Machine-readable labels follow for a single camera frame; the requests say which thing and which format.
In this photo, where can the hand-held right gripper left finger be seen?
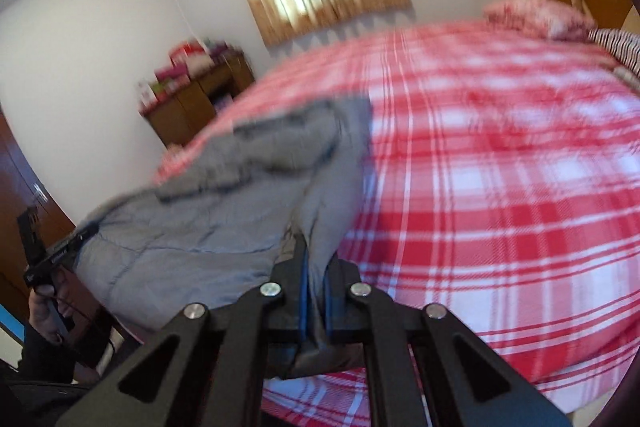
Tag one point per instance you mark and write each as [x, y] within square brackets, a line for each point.
[302, 307]

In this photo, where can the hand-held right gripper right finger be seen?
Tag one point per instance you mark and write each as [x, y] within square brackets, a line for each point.
[328, 307]

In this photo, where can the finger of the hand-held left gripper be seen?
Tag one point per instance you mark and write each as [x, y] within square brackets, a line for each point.
[86, 234]

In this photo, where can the grey puffer jacket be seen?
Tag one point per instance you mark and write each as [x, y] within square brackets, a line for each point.
[210, 217]

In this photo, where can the person's left forearm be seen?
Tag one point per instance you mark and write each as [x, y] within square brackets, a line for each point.
[47, 359]

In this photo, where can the person's left hand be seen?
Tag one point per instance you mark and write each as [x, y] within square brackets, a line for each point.
[42, 312]

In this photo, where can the brown wooden door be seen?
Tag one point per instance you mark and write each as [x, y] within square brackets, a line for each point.
[30, 167]

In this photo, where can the white printed card box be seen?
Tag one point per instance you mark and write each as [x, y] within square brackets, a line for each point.
[146, 94]

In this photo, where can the brown wooden desk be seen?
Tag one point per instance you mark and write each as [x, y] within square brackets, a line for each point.
[185, 112]

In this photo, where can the red gift box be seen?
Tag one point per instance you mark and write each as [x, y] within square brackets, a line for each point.
[186, 54]

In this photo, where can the bed with red plaid sheet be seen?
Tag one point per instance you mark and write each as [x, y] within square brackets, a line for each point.
[490, 167]

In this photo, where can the pink floral pillow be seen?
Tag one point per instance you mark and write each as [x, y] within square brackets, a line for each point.
[542, 17]

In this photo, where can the striped pillow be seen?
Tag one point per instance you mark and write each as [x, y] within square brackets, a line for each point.
[620, 49]

